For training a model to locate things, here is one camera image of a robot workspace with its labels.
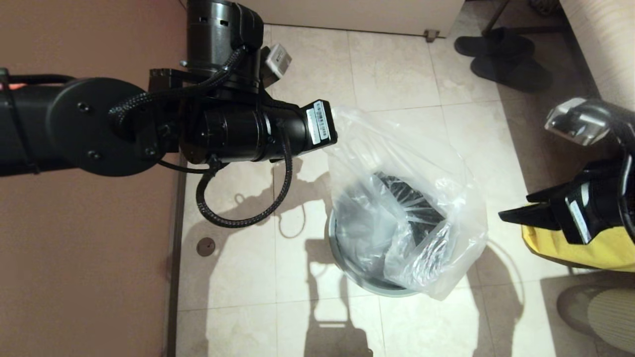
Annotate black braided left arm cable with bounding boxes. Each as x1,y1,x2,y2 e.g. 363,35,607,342
108,46,249,127

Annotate clear plastic trash bag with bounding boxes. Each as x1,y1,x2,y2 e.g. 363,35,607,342
325,105,489,301

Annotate black braided wrist cable loop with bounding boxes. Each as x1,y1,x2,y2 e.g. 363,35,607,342
195,141,295,229

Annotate grey ribbed round stool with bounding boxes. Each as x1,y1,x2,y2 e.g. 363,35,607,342
556,284,635,354

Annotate beige striped upholstered furniture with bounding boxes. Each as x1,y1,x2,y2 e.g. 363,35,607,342
560,0,635,112

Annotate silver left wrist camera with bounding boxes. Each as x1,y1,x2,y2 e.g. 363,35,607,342
264,43,293,81

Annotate white door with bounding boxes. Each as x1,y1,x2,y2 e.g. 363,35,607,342
248,0,466,39

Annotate black slipper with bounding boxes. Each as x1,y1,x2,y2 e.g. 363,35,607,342
454,29,535,62
470,56,552,95

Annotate black round trash bin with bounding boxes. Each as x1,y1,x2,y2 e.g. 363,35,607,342
325,171,447,298

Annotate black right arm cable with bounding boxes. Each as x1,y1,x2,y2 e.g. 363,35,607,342
621,154,635,239

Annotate yellow cloth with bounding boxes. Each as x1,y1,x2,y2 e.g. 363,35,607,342
521,218,635,272

